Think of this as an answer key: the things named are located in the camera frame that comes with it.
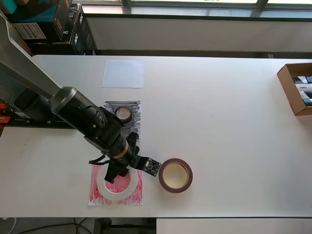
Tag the red scribbled paper sheet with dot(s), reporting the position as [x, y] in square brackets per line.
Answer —
[136, 195]

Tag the small black tape roll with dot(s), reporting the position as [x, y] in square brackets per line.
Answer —
[129, 118]

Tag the black and teal carton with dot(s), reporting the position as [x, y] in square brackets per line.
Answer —
[36, 12]

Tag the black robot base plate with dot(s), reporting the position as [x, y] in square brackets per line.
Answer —
[29, 124]

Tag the red 3M tape roll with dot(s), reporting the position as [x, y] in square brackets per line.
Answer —
[161, 181]

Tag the black scribbled paper sheet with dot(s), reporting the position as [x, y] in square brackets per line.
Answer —
[136, 122]

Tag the small plain teal box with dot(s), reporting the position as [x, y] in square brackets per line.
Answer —
[7, 6]

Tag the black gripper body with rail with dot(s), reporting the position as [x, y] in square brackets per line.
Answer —
[112, 174]

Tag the open brown cardboard tray box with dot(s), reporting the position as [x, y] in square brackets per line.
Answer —
[285, 85]

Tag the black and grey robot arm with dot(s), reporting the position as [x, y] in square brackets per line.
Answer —
[36, 73]

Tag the small black white carton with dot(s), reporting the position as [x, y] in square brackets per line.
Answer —
[301, 79]
[306, 95]
[307, 102]
[303, 87]

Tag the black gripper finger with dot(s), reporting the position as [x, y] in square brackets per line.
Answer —
[125, 173]

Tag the wide white tape roll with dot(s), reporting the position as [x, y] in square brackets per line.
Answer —
[117, 196]

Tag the long black printed box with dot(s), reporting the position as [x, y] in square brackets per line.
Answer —
[85, 36]

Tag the blank white paper sheet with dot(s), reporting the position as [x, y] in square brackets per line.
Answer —
[122, 74]

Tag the orange table clamp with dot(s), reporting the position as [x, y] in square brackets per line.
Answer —
[5, 120]

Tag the black table leg frame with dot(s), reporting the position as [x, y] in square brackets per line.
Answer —
[102, 226]

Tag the wrist camera board on bracket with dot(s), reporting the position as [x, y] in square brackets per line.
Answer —
[152, 167]

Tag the large GX760A cardboard box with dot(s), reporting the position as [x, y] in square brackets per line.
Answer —
[25, 48]

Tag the narrow black printed box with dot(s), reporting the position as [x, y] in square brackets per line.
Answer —
[70, 24]

